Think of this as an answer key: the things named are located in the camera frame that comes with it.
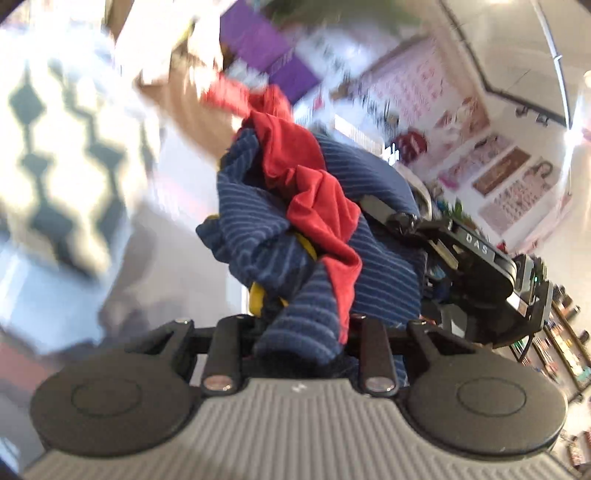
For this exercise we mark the beige massage bed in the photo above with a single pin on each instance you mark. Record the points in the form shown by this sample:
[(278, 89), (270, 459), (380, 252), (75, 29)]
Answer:
[(193, 65)]

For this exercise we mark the navy red striped shirt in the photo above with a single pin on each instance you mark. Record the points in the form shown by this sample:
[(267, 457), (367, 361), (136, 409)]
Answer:
[(290, 228)]

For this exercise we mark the wall shelves with bottles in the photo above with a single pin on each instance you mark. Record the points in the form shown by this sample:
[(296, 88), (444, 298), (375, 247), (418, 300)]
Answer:
[(563, 355)]

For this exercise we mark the white teal patterned blanket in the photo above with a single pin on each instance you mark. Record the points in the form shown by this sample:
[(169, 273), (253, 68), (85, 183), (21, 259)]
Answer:
[(76, 150)]

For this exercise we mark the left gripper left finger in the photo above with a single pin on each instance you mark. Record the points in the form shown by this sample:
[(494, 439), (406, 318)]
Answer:
[(179, 343)]

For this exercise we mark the purple drape cloth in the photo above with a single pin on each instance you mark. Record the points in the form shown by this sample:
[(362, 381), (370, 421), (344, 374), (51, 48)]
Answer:
[(253, 39)]

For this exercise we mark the red cloth on bed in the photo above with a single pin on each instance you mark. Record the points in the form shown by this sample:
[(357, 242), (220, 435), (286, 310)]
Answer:
[(235, 97)]

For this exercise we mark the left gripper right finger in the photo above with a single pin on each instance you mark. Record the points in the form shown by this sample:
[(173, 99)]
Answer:
[(376, 345)]

